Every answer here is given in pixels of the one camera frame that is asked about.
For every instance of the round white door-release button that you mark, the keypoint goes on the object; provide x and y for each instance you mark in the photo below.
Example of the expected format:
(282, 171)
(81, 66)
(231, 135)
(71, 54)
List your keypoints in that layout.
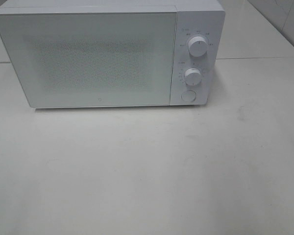
(189, 96)

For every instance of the white microwave knob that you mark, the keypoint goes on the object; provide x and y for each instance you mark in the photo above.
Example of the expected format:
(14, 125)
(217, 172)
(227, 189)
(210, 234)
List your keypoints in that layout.
(192, 76)
(197, 46)

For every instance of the white microwave door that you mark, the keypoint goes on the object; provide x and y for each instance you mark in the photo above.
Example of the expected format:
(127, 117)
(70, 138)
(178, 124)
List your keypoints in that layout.
(90, 60)

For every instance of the white microwave oven body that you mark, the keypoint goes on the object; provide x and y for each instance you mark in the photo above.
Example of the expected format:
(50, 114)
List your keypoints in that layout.
(193, 18)

